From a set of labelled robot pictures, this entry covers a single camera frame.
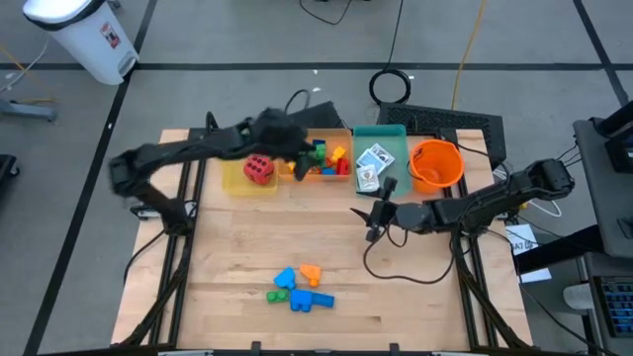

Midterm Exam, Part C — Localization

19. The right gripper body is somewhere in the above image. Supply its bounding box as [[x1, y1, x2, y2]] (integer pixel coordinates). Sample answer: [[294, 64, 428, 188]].
[[365, 176, 436, 243]]

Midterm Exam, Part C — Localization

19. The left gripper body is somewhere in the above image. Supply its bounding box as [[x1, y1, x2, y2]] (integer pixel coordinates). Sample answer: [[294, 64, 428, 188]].
[[256, 111, 317, 162]]

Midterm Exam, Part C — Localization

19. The white bordered game card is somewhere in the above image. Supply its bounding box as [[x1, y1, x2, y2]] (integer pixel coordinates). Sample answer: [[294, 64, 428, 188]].
[[355, 148, 380, 174], [370, 142, 397, 168], [356, 165, 381, 194]]

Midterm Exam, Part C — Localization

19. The red foam die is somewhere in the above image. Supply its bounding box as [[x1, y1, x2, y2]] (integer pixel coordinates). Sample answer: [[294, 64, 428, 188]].
[[242, 153, 276, 187]]

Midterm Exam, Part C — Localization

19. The large orange one-stud block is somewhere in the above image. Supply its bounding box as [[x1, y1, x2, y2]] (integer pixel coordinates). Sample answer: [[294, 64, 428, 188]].
[[299, 262, 323, 289]]

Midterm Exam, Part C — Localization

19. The large blue two-stud block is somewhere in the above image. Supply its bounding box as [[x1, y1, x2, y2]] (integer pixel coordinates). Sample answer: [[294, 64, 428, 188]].
[[288, 288, 315, 314]]

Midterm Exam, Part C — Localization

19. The large green two-stud block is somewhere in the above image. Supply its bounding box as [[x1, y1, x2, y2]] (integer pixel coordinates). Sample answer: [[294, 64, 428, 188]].
[[265, 288, 291, 306]]

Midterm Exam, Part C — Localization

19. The translucent orange bin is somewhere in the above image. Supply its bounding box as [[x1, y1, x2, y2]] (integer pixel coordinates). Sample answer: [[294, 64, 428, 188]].
[[277, 128, 353, 183]]

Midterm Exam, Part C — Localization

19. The orange plastic bucket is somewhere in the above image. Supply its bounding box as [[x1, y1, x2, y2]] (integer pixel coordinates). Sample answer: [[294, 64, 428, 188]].
[[407, 138, 466, 195]]

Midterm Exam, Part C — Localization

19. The translucent yellow bin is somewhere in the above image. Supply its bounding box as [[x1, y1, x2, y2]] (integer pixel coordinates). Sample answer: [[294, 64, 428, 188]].
[[221, 156, 279, 197]]

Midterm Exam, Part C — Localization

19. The translucent teal bin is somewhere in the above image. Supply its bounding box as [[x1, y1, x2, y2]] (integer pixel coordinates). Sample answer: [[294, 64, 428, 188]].
[[352, 124, 412, 198]]

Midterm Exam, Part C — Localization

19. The black perforated panel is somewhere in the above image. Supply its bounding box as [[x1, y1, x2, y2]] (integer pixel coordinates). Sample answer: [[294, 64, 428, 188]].
[[377, 101, 507, 170]]

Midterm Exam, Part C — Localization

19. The white labelled paper sheet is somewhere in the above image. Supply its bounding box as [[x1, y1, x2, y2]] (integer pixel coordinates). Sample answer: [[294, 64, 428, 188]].
[[504, 222, 541, 257]]

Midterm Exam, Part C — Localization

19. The white computer mouse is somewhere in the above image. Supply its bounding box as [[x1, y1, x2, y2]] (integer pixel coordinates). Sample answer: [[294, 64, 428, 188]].
[[562, 283, 595, 312]]

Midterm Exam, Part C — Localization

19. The grey side desk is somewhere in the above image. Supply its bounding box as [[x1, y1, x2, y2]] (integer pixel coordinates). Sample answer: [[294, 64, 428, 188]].
[[573, 118, 633, 261]]

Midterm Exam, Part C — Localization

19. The white pedal trash can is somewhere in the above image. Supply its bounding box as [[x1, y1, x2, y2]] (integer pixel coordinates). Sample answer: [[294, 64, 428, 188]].
[[21, 0, 141, 87]]

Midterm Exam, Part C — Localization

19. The keyboard with blue keys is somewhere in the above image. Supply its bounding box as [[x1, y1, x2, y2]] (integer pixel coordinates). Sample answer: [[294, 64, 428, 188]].
[[591, 275, 633, 338]]

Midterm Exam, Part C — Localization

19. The grey stand foot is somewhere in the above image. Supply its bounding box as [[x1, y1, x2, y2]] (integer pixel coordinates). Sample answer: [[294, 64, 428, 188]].
[[0, 98, 59, 124]]

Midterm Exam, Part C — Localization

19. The black floor object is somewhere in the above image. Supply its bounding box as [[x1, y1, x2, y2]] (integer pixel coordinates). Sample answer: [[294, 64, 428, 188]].
[[0, 153, 21, 192]]

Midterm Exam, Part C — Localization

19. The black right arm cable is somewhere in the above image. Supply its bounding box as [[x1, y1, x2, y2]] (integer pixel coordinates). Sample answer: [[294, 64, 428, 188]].
[[362, 224, 457, 287]]

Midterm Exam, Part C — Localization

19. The black coiled power cable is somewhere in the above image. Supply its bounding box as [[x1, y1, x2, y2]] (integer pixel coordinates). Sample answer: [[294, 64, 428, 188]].
[[368, 0, 413, 107]]

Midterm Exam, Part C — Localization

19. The black desk frame bar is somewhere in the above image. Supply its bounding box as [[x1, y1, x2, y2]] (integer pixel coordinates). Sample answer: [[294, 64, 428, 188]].
[[513, 224, 604, 276]]

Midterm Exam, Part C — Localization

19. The black aluminium table frame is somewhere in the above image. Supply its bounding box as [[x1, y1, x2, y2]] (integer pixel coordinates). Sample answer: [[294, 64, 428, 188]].
[[109, 111, 534, 356]]

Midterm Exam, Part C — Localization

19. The yellow power cable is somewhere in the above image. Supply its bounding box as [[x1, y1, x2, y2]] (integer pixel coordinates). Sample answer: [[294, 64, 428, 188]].
[[449, 0, 490, 112]]

